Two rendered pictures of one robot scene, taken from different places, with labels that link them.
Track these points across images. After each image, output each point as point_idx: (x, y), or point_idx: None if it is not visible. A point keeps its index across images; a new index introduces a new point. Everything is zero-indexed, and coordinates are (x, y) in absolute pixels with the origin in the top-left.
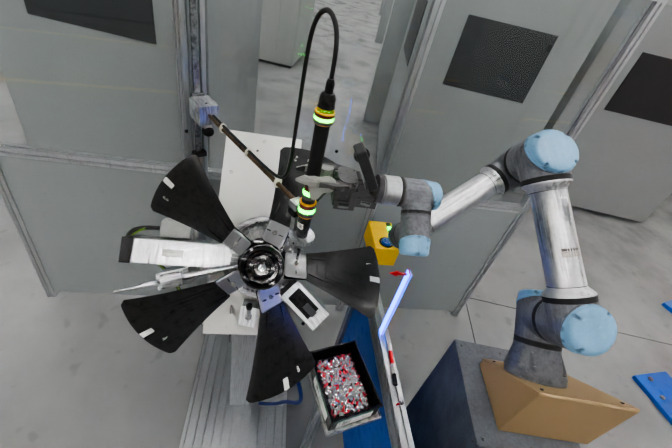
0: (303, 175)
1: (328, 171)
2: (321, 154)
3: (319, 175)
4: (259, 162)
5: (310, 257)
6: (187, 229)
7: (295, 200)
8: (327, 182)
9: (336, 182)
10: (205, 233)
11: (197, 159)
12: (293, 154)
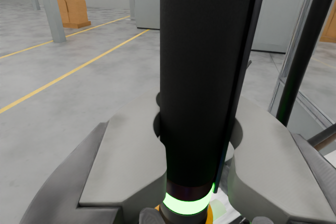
0: (157, 86)
1: (234, 176)
2: None
3: (173, 130)
4: (324, 129)
5: None
6: (231, 154)
7: (216, 199)
8: (96, 149)
9: (90, 207)
10: None
11: (247, 65)
12: (294, 80)
